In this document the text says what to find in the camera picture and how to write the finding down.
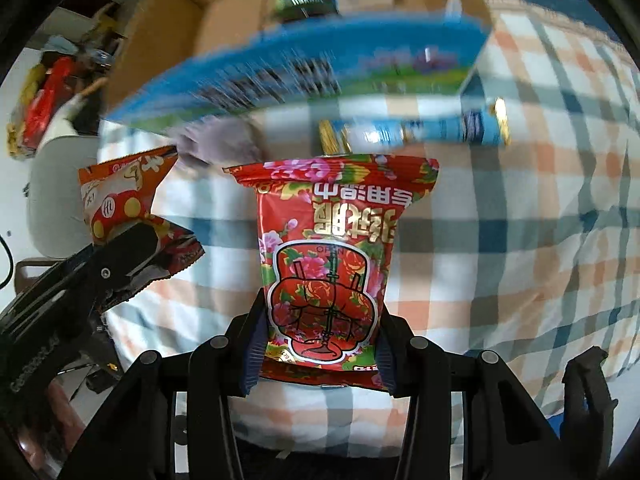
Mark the grey chair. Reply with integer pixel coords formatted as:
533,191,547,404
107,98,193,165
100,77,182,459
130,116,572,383
27,105,103,261

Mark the red floral snack packet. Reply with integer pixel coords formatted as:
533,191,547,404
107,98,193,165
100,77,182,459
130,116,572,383
222,155,441,393

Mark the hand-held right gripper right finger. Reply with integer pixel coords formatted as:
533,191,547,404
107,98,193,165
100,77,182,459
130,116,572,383
376,309,567,480

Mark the red and yellow packet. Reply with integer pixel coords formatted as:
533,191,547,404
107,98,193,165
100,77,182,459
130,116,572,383
6,55,82,161

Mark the black cable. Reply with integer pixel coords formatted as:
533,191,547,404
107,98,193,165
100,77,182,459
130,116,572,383
0,234,17,292

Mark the large blue snack packet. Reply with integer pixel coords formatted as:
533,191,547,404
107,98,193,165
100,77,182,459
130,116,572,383
102,12,493,131

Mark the orange snack packet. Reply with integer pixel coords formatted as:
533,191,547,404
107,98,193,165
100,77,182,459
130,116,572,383
77,145,206,281

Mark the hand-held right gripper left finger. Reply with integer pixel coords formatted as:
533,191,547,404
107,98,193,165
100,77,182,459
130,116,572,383
60,289,269,480

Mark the plaid blanket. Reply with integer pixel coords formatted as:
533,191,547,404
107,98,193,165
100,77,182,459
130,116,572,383
97,5,640,461

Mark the small blue snack packet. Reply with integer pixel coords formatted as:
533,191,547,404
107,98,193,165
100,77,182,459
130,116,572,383
317,99,512,157

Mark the cardboard box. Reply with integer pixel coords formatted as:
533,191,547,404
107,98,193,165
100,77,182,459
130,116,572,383
102,0,493,116

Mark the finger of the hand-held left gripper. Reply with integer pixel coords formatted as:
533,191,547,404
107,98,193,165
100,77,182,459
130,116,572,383
80,222,168,311

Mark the grey soft cloth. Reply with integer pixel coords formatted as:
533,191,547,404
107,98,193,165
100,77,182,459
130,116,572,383
169,114,267,172

